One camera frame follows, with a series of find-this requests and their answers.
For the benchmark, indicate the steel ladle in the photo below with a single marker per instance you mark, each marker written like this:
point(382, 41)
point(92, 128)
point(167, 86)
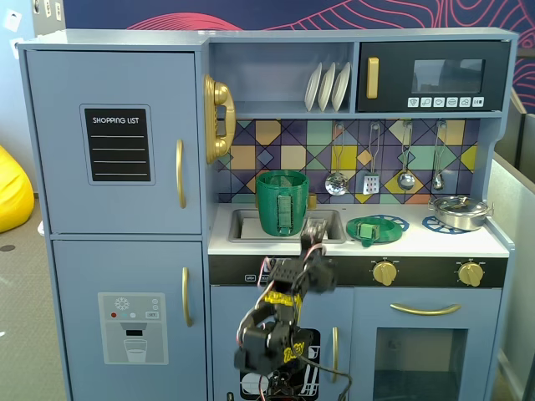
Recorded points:
point(406, 180)

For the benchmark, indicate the blue toy kitchen unit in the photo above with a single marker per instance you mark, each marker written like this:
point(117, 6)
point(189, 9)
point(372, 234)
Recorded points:
point(292, 35)

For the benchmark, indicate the white plate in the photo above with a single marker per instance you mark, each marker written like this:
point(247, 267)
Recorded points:
point(312, 89)
point(326, 89)
point(342, 85)

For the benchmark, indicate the steel pot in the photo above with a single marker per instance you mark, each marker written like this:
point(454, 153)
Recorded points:
point(460, 220)

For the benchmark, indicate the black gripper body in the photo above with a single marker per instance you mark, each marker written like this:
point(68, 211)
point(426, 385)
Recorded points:
point(311, 241)

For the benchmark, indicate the gold toy telephone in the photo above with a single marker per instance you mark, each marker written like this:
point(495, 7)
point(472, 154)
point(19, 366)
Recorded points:
point(219, 94)

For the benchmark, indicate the blue oven door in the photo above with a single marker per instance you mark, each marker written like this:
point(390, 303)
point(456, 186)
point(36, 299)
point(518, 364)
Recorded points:
point(363, 334)

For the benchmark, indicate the blue fridge door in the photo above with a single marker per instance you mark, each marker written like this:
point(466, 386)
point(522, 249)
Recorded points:
point(54, 125)

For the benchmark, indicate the white paper tag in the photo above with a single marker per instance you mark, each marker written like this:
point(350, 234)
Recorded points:
point(12, 21)

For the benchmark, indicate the blue dishwasher door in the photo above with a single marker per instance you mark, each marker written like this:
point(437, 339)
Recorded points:
point(223, 334)

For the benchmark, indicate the grey sink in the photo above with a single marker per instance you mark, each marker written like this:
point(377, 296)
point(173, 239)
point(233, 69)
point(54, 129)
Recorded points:
point(237, 226)

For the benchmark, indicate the steel spoon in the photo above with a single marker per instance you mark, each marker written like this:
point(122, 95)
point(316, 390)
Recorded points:
point(438, 181)

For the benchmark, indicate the small gripper camera board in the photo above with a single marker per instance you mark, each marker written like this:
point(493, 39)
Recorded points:
point(314, 229)

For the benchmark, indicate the steel skimmer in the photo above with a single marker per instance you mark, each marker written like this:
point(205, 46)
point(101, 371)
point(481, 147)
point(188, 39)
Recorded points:
point(337, 184)

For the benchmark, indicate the green ribbed container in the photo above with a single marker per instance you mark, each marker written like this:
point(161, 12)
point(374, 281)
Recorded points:
point(269, 200)

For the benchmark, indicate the steel slotted spatula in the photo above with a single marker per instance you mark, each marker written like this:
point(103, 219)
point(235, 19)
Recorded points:
point(371, 184)

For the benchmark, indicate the gold faucet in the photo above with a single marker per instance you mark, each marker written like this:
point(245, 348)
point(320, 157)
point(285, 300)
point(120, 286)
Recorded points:
point(312, 200)

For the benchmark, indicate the dark round floor disc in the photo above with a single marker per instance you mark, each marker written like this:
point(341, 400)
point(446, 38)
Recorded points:
point(7, 247)

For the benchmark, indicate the black toy microwave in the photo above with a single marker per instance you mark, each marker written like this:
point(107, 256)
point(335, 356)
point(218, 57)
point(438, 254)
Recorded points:
point(393, 50)

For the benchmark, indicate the black shopping list board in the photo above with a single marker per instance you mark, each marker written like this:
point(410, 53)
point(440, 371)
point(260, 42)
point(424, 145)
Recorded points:
point(119, 167)

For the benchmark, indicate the yellow bean bag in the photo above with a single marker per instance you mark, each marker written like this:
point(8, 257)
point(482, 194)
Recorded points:
point(14, 196)

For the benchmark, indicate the blue freezer door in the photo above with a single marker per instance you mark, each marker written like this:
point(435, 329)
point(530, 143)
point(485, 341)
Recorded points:
point(79, 271)

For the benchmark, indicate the gold stove knob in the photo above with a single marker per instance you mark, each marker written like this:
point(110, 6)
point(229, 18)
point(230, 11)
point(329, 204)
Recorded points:
point(384, 273)
point(471, 274)

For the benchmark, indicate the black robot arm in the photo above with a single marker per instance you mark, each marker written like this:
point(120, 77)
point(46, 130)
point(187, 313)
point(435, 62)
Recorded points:
point(263, 340)

